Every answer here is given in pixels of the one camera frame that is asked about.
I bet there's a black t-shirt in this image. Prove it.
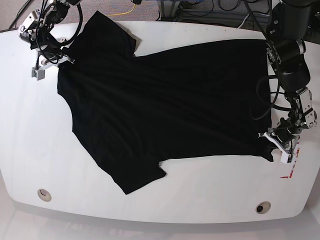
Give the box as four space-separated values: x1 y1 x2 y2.
57 12 273 194

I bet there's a left table cable grommet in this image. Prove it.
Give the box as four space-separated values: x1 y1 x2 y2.
37 189 52 202

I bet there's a white cable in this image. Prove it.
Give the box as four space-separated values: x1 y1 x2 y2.
237 11 251 30

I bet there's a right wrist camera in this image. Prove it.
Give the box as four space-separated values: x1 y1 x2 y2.
31 67 45 81

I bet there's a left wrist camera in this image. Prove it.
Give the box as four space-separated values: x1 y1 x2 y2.
280 151 295 164

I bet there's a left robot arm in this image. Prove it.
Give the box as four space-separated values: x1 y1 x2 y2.
256 0 317 164

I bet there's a yellow cable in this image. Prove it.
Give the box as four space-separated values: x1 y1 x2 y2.
107 2 137 17

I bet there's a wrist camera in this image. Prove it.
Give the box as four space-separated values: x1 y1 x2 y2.
31 67 45 81
280 151 295 164

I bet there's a red tape rectangle marking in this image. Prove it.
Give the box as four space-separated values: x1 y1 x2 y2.
278 147 301 179

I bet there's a table cable grommet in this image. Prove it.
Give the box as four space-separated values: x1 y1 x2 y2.
255 201 271 215
37 189 52 202

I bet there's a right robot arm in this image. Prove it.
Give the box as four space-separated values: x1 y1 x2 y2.
18 0 83 70

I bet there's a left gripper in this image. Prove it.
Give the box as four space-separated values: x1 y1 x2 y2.
258 126 300 158

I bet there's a right table cable grommet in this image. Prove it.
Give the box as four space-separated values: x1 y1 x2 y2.
255 201 271 215

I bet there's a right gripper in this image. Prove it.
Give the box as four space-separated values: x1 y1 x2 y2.
35 37 75 69

